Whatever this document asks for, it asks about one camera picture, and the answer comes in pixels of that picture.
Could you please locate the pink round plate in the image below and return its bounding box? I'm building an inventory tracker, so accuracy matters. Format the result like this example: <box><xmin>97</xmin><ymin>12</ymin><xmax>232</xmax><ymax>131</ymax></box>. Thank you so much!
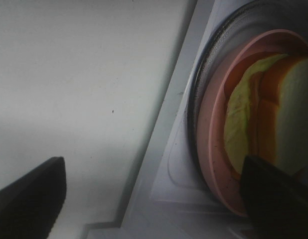
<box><xmin>197</xmin><ymin>29</ymin><xmax>308</xmax><ymax>217</ymax></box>

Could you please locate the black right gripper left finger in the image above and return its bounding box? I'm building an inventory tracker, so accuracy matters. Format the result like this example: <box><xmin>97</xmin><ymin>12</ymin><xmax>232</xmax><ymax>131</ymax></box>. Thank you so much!
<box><xmin>0</xmin><ymin>157</ymin><xmax>67</xmax><ymax>239</ymax></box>

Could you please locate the white microwave oven body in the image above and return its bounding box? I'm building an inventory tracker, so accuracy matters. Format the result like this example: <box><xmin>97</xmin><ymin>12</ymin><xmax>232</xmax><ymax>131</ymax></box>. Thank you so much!
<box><xmin>82</xmin><ymin>0</ymin><xmax>255</xmax><ymax>239</ymax></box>

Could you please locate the sandwich with lettuce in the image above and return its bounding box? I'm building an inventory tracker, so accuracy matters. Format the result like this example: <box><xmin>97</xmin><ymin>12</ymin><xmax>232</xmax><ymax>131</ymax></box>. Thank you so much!
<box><xmin>224</xmin><ymin>54</ymin><xmax>308</xmax><ymax>176</ymax></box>

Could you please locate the glass microwave turntable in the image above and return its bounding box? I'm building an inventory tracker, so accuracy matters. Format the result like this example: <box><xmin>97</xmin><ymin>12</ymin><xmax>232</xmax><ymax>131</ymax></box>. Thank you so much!
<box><xmin>186</xmin><ymin>0</ymin><xmax>308</xmax><ymax>182</ymax></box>

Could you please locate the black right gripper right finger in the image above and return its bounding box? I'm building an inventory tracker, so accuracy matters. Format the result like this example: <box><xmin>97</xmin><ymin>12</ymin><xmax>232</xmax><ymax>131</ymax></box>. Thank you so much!
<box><xmin>240</xmin><ymin>156</ymin><xmax>308</xmax><ymax>239</ymax></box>

